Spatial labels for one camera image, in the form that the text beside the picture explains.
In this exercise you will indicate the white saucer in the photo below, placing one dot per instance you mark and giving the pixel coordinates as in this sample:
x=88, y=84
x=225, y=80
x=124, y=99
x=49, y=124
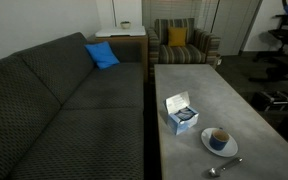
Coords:
x=229, y=148

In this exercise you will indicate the blue throw pillow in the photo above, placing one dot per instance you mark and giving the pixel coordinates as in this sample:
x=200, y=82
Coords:
x=102, y=55

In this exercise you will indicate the black office chair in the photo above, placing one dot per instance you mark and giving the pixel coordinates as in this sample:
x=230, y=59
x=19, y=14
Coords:
x=284, y=36

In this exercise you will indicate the small white wall tag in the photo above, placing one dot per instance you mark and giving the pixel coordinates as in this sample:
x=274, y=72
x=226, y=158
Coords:
x=219, y=61

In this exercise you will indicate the white paper on table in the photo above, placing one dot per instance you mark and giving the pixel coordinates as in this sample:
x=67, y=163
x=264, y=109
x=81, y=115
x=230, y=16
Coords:
x=181, y=115

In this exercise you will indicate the striped armchair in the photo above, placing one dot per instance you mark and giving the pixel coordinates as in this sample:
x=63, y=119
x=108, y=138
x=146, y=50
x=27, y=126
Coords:
x=184, y=45

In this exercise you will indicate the white flat board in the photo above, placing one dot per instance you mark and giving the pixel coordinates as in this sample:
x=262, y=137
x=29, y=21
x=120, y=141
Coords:
x=121, y=31

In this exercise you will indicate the blue mug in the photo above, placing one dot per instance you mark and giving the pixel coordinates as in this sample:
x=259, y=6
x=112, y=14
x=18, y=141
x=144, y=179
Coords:
x=218, y=140

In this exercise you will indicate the wooden side table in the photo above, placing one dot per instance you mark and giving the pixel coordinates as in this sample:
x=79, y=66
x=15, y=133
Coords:
x=130, y=41

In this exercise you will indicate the small pale bowl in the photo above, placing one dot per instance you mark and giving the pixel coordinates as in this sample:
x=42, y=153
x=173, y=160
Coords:
x=125, y=24

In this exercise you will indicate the dark grey fabric sofa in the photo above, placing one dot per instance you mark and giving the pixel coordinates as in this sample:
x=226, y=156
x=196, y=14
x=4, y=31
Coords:
x=70, y=113

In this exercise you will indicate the yellow cushion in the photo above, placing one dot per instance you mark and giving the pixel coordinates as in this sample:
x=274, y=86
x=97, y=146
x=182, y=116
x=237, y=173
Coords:
x=177, y=36

